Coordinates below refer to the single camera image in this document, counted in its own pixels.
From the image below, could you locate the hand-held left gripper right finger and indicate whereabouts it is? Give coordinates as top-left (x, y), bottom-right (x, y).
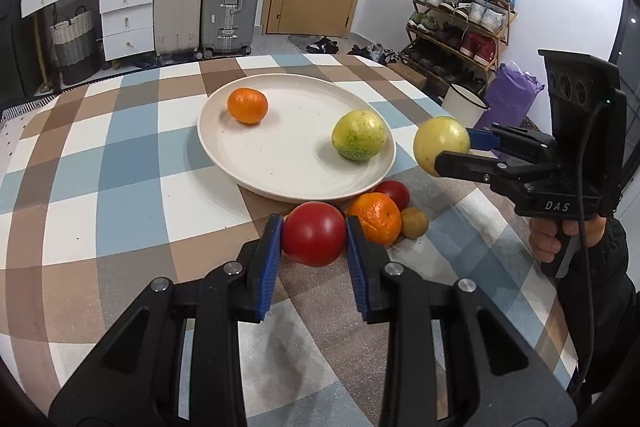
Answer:
top-left (345, 215), bottom-right (576, 427)

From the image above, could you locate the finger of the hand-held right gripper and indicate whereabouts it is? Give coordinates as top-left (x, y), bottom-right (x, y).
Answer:
top-left (434, 150), bottom-right (553, 200)
top-left (468, 123), bottom-right (557, 162)

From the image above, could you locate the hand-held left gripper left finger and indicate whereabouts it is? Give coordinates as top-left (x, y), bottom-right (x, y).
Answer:
top-left (48, 213), bottom-right (286, 427)

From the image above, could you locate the orange tangerine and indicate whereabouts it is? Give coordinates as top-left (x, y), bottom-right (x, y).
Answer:
top-left (227, 87), bottom-right (269, 125)
top-left (347, 192), bottom-right (403, 247)

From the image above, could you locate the red tomato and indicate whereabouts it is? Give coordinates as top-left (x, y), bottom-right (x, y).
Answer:
top-left (372, 180), bottom-right (411, 212)
top-left (281, 201), bottom-right (348, 268)

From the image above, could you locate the small brown kiwi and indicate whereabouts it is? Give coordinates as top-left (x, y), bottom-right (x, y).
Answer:
top-left (400, 206), bottom-right (430, 240)

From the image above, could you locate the cream round plate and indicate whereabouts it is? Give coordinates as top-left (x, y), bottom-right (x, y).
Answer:
top-left (197, 74), bottom-right (397, 202)

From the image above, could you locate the person's right forearm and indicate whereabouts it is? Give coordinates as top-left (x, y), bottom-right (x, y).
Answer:
top-left (555, 217), bottom-right (632, 408)

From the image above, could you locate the person's right hand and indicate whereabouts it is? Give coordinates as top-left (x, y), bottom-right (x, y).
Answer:
top-left (529, 215), bottom-right (608, 264)

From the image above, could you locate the white bucket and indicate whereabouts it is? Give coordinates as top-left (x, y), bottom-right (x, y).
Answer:
top-left (442, 82), bottom-right (491, 128)

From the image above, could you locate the purple bag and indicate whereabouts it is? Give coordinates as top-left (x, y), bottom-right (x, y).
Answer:
top-left (472, 62), bottom-right (545, 132)

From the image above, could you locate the wooden shoe rack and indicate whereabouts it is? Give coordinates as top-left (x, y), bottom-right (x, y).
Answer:
top-left (405, 0), bottom-right (518, 100)

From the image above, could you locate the green yellow passion fruit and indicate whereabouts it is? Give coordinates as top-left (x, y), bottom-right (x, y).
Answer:
top-left (331, 109), bottom-right (388, 162)

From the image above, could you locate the shoe rack with shoes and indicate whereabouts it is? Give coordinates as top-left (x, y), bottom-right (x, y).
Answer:
top-left (406, 0), bottom-right (518, 80)

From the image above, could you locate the pile of floor shoes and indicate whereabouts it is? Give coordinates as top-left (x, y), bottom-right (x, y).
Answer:
top-left (305, 37), bottom-right (401, 65)

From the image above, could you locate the silver suitcase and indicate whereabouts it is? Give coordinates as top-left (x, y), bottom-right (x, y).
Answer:
top-left (200, 0), bottom-right (265, 60)

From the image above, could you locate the white drawer cabinet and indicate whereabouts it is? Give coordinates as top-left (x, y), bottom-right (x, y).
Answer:
top-left (98, 0), bottom-right (156, 62)

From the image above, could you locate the woven laundry basket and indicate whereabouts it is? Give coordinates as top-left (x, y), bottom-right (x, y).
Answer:
top-left (49, 6), bottom-right (101, 86)

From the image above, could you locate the black white patterned rug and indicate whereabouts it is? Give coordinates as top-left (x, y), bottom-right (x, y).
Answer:
top-left (0, 93), bottom-right (57, 122)

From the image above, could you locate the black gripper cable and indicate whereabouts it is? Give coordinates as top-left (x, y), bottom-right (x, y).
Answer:
top-left (567, 101), bottom-right (612, 400)

